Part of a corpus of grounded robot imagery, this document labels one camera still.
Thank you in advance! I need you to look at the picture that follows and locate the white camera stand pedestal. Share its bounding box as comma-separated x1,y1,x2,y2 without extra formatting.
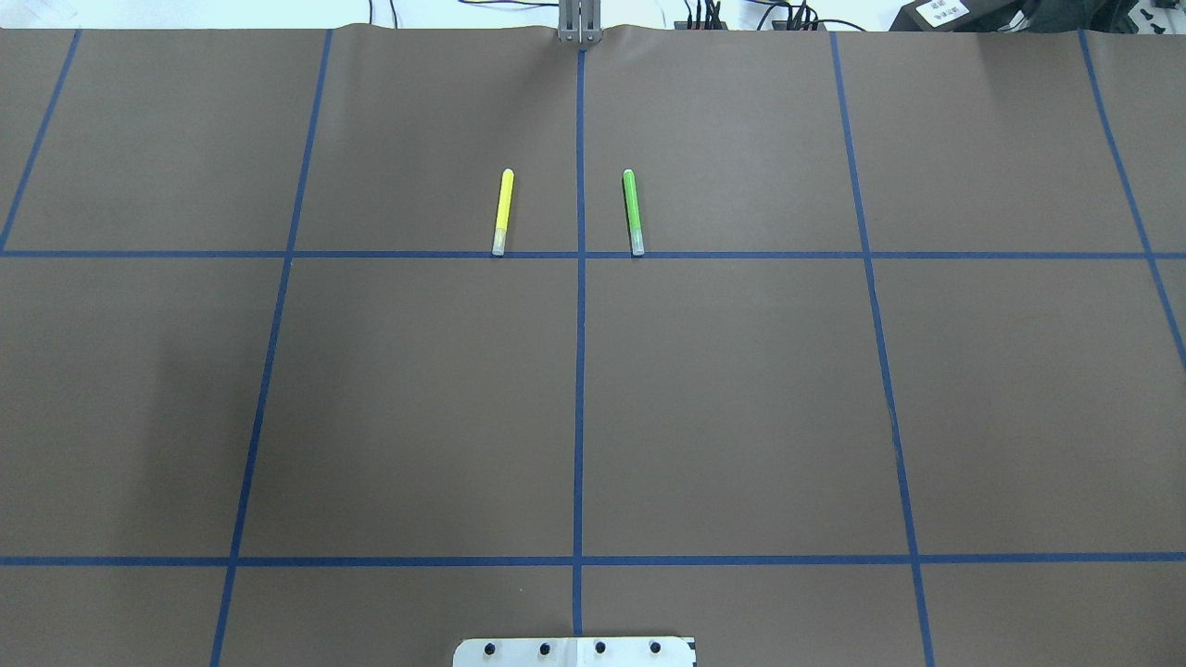
452,635,699,666

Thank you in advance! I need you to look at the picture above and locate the brown paper table mat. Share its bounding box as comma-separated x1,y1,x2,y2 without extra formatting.
1,24,1182,666

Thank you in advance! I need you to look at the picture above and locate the aluminium frame post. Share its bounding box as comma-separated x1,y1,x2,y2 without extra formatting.
557,0,604,47

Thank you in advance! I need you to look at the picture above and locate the green highlighter pen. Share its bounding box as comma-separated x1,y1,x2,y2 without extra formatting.
621,169,648,258

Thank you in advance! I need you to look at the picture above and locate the yellow highlighter pen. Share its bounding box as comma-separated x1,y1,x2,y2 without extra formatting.
491,169,515,258

